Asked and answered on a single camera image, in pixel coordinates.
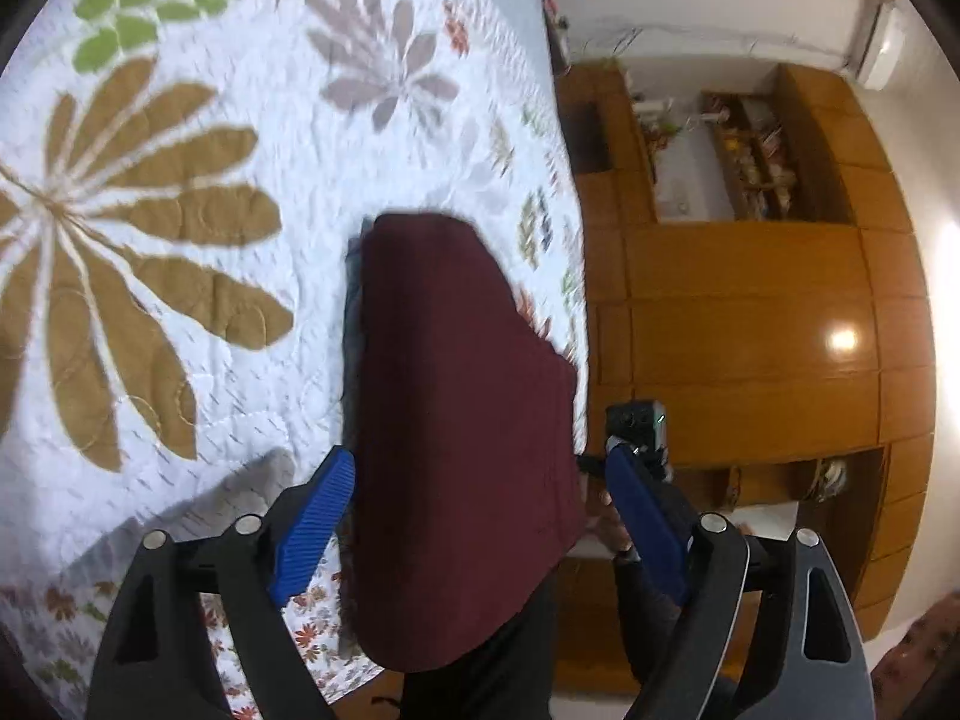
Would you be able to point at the maroon pants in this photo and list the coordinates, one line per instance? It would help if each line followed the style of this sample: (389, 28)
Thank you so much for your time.
(457, 420)

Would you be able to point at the person's dark-clothed legs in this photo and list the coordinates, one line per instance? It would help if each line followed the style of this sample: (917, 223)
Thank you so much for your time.
(487, 660)

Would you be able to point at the white patterned ornament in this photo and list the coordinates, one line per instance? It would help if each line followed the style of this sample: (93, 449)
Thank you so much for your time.
(831, 478)

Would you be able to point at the floral quilted bedspread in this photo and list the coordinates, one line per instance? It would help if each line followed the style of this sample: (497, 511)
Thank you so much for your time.
(225, 360)

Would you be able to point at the wooden wardrobe unit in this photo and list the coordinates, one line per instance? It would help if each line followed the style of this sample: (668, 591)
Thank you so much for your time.
(735, 330)

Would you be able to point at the cluttered shelf items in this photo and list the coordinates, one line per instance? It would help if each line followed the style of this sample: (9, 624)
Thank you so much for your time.
(757, 157)

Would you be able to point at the person's right forearm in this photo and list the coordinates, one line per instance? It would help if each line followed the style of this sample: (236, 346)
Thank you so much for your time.
(649, 622)

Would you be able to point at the person's right hand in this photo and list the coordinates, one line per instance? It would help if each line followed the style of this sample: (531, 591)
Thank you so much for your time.
(613, 532)

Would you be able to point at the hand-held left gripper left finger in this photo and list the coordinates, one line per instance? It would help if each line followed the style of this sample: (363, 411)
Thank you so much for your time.
(315, 532)

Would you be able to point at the white air conditioner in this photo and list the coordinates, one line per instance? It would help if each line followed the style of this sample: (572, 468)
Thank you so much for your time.
(881, 49)

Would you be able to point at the patterned rug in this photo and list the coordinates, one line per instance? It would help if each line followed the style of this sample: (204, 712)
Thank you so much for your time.
(915, 652)

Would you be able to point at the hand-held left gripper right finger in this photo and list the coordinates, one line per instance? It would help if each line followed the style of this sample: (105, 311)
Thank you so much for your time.
(649, 525)

